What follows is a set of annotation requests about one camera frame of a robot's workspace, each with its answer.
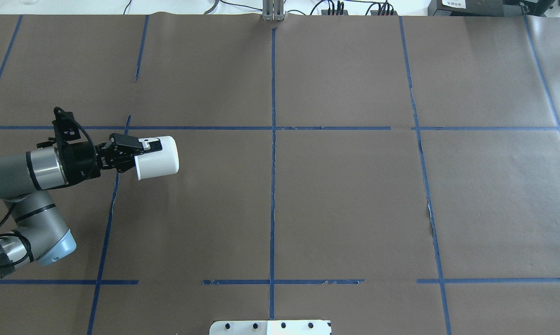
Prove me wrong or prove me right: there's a black far camera mount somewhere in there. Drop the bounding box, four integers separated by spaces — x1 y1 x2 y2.
36 107 93 150

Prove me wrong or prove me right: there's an aluminium frame post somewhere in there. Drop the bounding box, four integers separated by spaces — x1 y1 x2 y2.
261 0 286 22

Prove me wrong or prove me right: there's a white mug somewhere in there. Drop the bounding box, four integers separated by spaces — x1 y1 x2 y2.
134 136 179 181

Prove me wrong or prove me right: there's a black box device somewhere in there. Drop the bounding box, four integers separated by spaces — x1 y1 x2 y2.
427 0 525 17

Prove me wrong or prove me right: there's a white pedestal column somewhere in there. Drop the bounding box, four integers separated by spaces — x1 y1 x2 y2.
209 319 332 335

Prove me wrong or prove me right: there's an orange black connector strip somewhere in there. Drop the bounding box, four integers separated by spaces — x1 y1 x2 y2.
316 0 398 16

